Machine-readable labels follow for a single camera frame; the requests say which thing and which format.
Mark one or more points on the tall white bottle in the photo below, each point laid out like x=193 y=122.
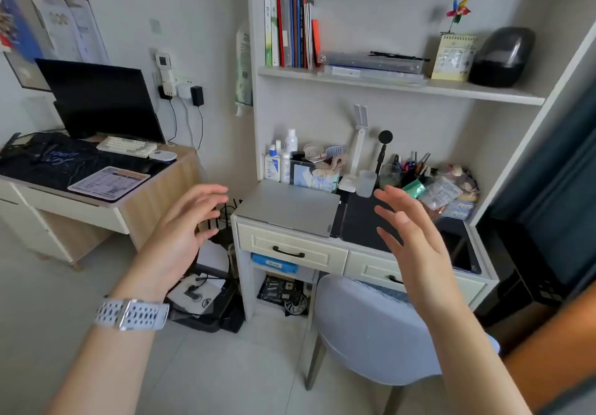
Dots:
x=291 y=142

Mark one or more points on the blue white hair brush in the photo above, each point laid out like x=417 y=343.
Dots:
x=336 y=151

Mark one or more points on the black circuit-print desk mat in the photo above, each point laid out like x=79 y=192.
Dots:
x=42 y=167

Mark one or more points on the colourful pinwheel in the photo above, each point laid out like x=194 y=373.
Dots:
x=458 y=10

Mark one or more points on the white wall thermometer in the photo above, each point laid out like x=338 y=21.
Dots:
x=164 y=60

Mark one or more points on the grey chair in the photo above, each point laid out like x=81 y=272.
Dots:
x=368 y=331

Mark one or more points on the brown-framed cork pin board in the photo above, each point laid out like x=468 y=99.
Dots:
x=18 y=74

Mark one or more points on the blue white card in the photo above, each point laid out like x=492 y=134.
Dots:
x=305 y=178

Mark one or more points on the small white bottle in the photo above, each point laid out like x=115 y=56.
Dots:
x=285 y=170

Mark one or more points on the black monitor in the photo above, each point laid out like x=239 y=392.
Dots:
x=102 y=98

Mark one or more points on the white round-cap bottle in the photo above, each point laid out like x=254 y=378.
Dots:
x=278 y=146

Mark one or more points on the blue white packet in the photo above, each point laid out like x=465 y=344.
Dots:
x=458 y=210

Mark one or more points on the black rounded appliance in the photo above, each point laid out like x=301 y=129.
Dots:
x=503 y=56

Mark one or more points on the dark teal curtain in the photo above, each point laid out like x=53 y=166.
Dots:
x=549 y=195

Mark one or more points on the black cabinet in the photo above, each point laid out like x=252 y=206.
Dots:
x=512 y=270

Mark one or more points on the dark green cup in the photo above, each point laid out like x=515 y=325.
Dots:
x=389 y=177

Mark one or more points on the person's left forearm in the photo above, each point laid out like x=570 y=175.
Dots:
x=107 y=373

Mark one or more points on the white folding desk lamp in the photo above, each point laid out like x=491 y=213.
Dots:
x=358 y=149

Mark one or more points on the person's right forearm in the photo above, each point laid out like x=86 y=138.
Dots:
x=475 y=363

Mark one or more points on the person's right hand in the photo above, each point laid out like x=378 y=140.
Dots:
x=419 y=261

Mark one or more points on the black slim bar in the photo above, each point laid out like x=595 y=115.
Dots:
x=398 y=55

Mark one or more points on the white flat box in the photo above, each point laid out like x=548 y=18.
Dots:
x=372 y=76

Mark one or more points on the white pump bottle blue cap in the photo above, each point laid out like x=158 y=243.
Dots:
x=272 y=167

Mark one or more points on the clear labelled snack bag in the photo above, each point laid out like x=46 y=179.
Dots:
x=434 y=193

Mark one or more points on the plain white paper sheet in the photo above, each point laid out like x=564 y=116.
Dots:
x=93 y=32

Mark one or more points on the white socket adapter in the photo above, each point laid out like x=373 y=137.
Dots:
x=168 y=81

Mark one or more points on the white mouse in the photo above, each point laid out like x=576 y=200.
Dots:
x=162 y=155

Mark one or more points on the black tablet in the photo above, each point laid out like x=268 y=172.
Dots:
x=461 y=251

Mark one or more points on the black power adapter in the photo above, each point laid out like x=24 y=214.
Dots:
x=197 y=95

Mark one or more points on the silver laptop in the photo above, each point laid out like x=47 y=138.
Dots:
x=288 y=207

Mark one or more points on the black circuit board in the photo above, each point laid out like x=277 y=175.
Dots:
x=279 y=293

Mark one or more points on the frosted plastic cup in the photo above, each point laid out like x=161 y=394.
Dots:
x=366 y=184

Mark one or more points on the white paper on printer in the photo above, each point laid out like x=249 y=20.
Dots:
x=193 y=293

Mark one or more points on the beige desk calendar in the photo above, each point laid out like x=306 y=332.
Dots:
x=454 y=58

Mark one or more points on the clear storage bin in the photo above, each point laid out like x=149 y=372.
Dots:
x=321 y=181

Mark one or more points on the person's left hand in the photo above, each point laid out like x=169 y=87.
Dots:
x=172 y=242

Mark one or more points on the black printer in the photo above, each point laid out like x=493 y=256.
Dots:
x=219 y=317

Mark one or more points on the white doodle paper sheet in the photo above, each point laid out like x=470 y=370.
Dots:
x=53 y=28

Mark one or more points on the grey flat case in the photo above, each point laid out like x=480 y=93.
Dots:
x=368 y=62

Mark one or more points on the row of books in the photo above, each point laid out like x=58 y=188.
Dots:
x=291 y=28

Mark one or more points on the clear cotton swab jar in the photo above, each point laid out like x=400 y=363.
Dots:
x=313 y=150

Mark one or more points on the white shelf desk unit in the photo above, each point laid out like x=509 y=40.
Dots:
x=372 y=23

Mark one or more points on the pink fluffy headband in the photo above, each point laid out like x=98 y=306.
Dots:
x=328 y=167

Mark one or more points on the black round-head stand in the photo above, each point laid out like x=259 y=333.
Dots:
x=385 y=138

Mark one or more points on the white mechanical keyboard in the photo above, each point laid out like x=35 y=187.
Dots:
x=125 y=146

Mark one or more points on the plain black desk pad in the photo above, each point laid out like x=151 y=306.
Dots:
x=368 y=223

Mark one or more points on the orange brown furniture panel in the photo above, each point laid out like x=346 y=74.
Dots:
x=558 y=349

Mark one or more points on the green snack packet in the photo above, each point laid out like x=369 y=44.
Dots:
x=414 y=189

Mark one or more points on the clear bag of trinkets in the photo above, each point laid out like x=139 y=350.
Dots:
x=461 y=181

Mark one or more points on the blue box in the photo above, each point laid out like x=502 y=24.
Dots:
x=274 y=263

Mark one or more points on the white perforated wristwatch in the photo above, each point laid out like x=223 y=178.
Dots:
x=139 y=314

